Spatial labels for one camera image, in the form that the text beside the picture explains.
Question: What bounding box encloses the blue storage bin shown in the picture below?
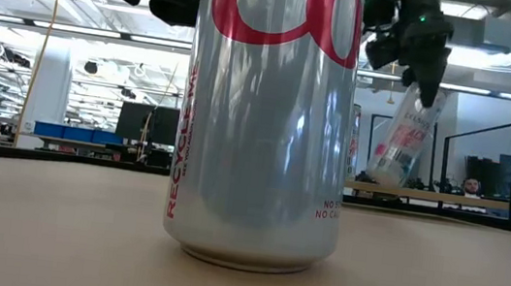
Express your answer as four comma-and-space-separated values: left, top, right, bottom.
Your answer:
33, 120, 66, 140
62, 124, 95, 143
91, 128, 124, 147

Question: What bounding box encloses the silver Diet Coke can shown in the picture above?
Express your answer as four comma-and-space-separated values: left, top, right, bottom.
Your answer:
157, 0, 368, 283

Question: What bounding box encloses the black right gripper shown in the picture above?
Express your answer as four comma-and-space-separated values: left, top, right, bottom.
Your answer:
353, 0, 459, 111

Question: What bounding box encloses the yellow cable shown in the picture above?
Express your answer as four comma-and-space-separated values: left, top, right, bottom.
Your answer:
12, 0, 65, 152

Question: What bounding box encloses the tall Celsius can pink print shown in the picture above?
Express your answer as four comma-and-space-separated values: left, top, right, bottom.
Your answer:
364, 77, 450, 194
344, 104, 365, 180

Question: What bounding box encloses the black aluminium table frame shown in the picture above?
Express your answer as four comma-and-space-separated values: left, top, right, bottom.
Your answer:
0, 144, 511, 237

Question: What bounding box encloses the wooden shelf board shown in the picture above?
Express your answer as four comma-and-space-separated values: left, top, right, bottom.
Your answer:
343, 179, 511, 212

